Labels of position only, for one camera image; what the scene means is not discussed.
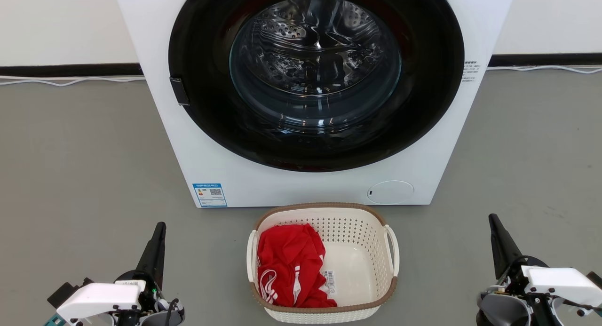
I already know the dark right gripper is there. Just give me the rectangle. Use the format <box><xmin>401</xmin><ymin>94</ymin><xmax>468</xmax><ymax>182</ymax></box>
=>
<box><xmin>476</xmin><ymin>214</ymin><xmax>565</xmax><ymax>326</ymax></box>

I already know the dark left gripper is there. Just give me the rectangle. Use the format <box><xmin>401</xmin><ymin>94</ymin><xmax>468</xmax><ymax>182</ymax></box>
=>
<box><xmin>114</xmin><ymin>222</ymin><xmax>185</xmax><ymax>326</ymax></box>

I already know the white perforated plastic laundry basket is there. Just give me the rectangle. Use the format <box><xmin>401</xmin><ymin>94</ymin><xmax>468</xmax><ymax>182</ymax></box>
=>
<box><xmin>246</xmin><ymin>203</ymin><xmax>400</xmax><ymax>325</ymax></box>

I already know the blue energy label sticker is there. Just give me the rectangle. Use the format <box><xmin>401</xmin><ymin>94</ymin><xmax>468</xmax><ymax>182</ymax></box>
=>
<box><xmin>192</xmin><ymin>183</ymin><xmax>228</xmax><ymax>208</ymax></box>

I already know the white front-load washing machine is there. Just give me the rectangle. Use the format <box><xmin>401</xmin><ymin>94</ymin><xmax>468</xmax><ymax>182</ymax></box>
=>
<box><xmin>113</xmin><ymin>0</ymin><xmax>517</xmax><ymax>208</ymax></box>

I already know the round white filter cover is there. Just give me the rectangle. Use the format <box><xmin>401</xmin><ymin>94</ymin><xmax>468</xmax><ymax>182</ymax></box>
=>
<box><xmin>367</xmin><ymin>180</ymin><xmax>415</xmax><ymax>205</ymax></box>

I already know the red garment with white stripes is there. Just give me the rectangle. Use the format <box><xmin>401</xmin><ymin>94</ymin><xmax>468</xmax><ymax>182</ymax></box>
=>
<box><xmin>257</xmin><ymin>223</ymin><xmax>338</xmax><ymax>309</ymax></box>

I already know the black round washer door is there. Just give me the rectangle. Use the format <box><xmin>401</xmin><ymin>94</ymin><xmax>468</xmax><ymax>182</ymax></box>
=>
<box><xmin>168</xmin><ymin>0</ymin><xmax>465</xmax><ymax>172</ymax></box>

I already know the black washer door latch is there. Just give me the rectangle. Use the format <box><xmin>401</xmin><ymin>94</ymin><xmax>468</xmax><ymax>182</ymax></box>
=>
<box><xmin>170</xmin><ymin>77</ymin><xmax>190</xmax><ymax>106</ymax></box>

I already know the white barcode sticker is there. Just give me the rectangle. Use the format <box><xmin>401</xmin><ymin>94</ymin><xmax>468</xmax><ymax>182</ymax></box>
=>
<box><xmin>322</xmin><ymin>270</ymin><xmax>338</xmax><ymax>295</ymax></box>

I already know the small printed text sticker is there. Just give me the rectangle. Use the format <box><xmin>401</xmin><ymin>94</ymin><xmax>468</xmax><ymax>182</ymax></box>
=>
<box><xmin>462</xmin><ymin>60</ymin><xmax>481</xmax><ymax>85</ymax></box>

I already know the thin black left gripper cable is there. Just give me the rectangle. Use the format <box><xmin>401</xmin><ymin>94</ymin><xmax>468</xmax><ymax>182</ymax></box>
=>
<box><xmin>163</xmin><ymin>298</ymin><xmax>180</xmax><ymax>326</ymax></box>

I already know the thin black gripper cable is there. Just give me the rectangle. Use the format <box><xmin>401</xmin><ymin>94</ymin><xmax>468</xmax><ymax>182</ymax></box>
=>
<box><xmin>163</xmin><ymin>298</ymin><xmax>180</xmax><ymax>326</ymax></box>
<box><xmin>548</xmin><ymin>292</ymin><xmax>602</xmax><ymax>313</ymax></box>

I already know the thin black right gripper cable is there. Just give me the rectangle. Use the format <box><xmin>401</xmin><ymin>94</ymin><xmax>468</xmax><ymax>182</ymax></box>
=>
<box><xmin>548</xmin><ymin>292</ymin><xmax>602</xmax><ymax>313</ymax></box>

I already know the white floor cable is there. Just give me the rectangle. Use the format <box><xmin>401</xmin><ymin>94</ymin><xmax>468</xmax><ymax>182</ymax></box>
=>
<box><xmin>486</xmin><ymin>65</ymin><xmax>602</xmax><ymax>75</ymax></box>
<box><xmin>0</xmin><ymin>75</ymin><xmax>146</xmax><ymax>87</ymax></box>

